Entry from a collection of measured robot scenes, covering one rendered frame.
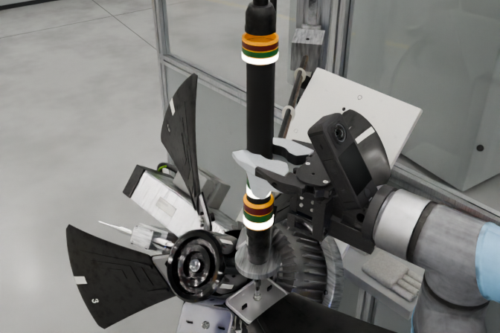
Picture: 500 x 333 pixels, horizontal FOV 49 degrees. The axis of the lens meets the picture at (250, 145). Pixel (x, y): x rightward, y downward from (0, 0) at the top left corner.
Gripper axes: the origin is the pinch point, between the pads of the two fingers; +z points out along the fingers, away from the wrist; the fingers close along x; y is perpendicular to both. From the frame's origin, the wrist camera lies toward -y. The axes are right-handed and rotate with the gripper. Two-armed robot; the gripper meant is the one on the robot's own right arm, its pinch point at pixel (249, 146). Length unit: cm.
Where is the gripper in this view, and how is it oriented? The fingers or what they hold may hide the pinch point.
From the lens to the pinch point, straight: 74.2
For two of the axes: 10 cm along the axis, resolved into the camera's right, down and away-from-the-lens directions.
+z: -8.0, -3.3, 5.0
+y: -0.1, 8.4, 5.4
